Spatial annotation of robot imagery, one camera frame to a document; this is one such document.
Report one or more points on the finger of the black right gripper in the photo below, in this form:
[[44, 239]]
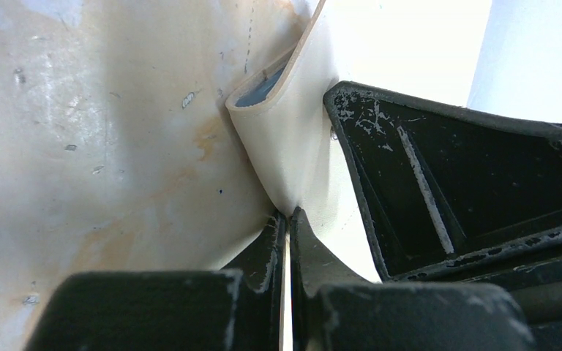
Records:
[[443, 188], [534, 280]]

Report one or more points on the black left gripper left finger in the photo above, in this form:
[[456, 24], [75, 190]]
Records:
[[237, 307]]

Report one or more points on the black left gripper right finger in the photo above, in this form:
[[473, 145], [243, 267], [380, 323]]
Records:
[[334, 308]]

